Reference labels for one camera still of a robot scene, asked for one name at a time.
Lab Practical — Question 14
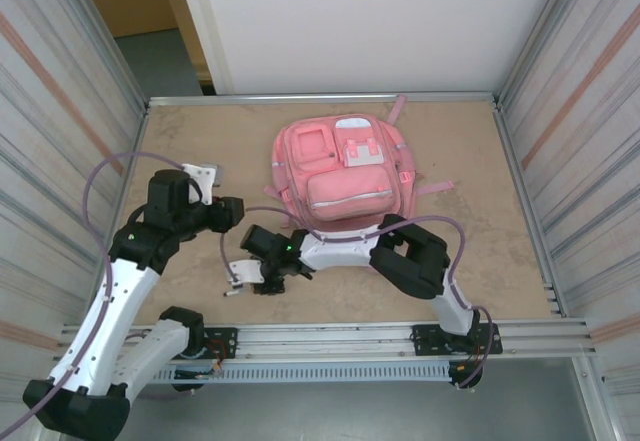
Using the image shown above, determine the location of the aluminium upright post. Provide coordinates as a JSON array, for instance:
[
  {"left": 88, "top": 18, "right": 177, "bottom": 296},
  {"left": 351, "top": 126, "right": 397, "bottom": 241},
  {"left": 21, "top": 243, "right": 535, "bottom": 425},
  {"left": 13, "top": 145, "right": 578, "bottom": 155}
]
[
  {"left": 72, "top": 0, "right": 150, "bottom": 111},
  {"left": 498, "top": 0, "right": 576, "bottom": 102}
]

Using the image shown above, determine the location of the grey metal sheet panel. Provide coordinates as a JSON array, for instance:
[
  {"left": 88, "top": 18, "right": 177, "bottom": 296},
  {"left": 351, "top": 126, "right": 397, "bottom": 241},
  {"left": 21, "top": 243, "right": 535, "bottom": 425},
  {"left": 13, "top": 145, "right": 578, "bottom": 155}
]
[{"left": 114, "top": 383, "right": 601, "bottom": 441}]

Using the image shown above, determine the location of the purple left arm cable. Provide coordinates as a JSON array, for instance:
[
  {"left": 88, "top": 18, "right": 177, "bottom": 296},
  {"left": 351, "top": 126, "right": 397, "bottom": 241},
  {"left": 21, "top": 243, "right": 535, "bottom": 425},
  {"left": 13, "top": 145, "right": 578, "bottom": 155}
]
[{"left": 0, "top": 152, "right": 191, "bottom": 435}]

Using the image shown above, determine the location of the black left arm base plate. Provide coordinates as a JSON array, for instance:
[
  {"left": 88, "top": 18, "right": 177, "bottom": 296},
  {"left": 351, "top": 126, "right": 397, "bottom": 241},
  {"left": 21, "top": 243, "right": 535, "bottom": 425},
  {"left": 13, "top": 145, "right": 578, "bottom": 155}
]
[{"left": 189, "top": 327, "right": 239, "bottom": 361}]

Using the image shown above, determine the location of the small circuit board with wires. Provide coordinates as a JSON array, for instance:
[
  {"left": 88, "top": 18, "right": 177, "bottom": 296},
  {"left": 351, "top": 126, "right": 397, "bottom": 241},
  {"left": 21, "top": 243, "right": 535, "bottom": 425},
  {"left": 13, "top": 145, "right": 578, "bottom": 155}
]
[
  {"left": 172, "top": 360, "right": 225, "bottom": 381},
  {"left": 447, "top": 358, "right": 484, "bottom": 391}
]

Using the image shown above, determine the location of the grey slotted cable duct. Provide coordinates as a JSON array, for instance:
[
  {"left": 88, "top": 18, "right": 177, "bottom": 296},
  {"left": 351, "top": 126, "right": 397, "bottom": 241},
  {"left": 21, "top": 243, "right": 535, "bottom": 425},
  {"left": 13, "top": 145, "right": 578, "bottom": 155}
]
[{"left": 149, "top": 363, "right": 454, "bottom": 386}]

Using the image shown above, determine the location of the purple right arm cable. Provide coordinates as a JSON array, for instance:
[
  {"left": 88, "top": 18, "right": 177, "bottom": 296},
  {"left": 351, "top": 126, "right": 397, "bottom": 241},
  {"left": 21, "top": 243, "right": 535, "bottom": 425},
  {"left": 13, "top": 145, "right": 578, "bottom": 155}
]
[{"left": 219, "top": 206, "right": 495, "bottom": 390}]

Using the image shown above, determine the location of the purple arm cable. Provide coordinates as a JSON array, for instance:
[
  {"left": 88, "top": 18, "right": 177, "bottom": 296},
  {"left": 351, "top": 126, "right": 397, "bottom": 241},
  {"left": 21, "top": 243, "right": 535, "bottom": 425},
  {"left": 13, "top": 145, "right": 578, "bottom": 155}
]
[
  {"left": 0, "top": 152, "right": 191, "bottom": 435},
  {"left": 219, "top": 206, "right": 495, "bottom": 390}
]

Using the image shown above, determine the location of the aluminium table side rail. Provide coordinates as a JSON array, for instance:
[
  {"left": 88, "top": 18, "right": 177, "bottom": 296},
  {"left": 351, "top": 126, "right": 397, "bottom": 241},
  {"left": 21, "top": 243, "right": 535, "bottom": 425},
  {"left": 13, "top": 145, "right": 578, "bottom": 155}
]
[
  {"left": 492, "top": 100, "right": 569, "bottom": 318},
  {"left": 82, "top": 103, "right": 151, "bottom": 325}
]

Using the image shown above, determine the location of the pink backpack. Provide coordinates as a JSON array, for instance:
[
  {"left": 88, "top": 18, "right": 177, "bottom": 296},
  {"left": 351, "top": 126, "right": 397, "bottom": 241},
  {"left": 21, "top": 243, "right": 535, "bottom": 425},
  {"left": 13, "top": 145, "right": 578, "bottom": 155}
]
[{"left": 263, "top": 93, "right": 455, "bottom": 236}]

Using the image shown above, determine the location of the wide aluminium rail under arm bases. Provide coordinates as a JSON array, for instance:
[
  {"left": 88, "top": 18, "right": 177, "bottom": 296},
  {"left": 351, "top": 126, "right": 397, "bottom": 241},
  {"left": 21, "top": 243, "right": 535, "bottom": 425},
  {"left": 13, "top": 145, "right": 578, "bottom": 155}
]
[{"left": 53, "top": 316, "right": 599, "bottom": 362}]

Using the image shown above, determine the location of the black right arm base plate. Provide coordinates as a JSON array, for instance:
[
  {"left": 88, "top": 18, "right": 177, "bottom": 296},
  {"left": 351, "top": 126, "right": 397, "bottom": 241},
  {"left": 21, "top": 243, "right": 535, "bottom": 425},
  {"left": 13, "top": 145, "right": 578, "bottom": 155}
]
[{"left": 409, "top": 321, "right": 501, "bottom": 357}]

